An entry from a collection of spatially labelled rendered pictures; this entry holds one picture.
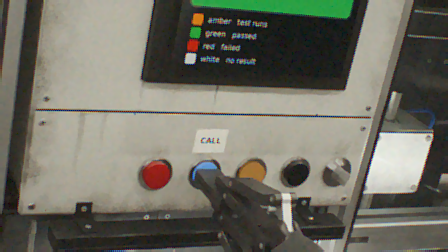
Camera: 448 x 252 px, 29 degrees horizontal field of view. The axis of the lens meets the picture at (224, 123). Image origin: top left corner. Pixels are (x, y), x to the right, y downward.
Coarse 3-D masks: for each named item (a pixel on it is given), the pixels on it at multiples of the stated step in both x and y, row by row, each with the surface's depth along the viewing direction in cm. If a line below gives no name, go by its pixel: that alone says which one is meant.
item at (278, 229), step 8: (264, 224) 83; (272, 224) 82; (280, 224) 81; (296, 224) 81; (264, 232) 83; (272, 232) 82; (280, 232) 80; (288, 232) 80; (296, 232) 80; (272, 240) 82; (280, 240) 80; (288, 240) 79; (296, 240) 79; (304, 240) 79; (256, 248) 84; (272, 248) 81; (280, 248) 78; (288, 248) 78; (296, 248) 78; (304, 248) 78; (312, 248) 78; (320, 248) 79
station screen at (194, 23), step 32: (192, 0) 86; (352, 0) 94; (192, 32) 87; (224, 32) 89; (256, 32) 91; (288, 32) 92; (320, 32) 94; (192, 64) 89; (224, 64) 91; (256, 64) 92; (288, 64) 94; (320, 64) 96
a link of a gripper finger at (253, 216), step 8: (224, 192) 90; (232, 200) 89; (240, 200) 89; (248, 200) 89; (232, 208) 89; (240, 208) 87; (248, 208) 87; (256, 208) 88; (240, 216) 87; (248, 216) 86; (256, 216) 86; (264, 216) 86; (248, 224) 86; (256, 224) 84; (248, 232) 85; (256, 232) 83; (256, 240) 83; (264, 240) 82; (264, 248) 81
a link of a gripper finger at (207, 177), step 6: (198, 174) 96; (204, 174) 96; (210, 174) 96; (216, 174) 96; (222, 174) 96; (204, 180) 94; (210, 180) 94; (204, 186) 94; (210, 186) 93; (210, 192) 93; (216, 192) 92; (216, 198) 91; (222, 198) 91
